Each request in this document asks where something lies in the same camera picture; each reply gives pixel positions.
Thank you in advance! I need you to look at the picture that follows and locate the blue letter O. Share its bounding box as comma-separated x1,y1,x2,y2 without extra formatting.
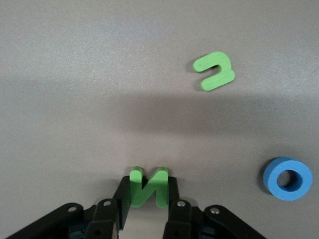
263,156,314,202

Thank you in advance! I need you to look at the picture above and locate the green letter U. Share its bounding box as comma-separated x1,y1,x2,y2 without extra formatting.
193,51,236,92

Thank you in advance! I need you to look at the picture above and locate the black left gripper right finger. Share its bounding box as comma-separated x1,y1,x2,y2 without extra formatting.
163,175,267,239

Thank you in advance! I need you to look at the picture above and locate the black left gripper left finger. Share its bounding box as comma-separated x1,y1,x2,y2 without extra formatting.
4,175,132,239

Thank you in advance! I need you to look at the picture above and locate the green letter N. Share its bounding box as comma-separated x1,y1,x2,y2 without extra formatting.
129,166,169,209

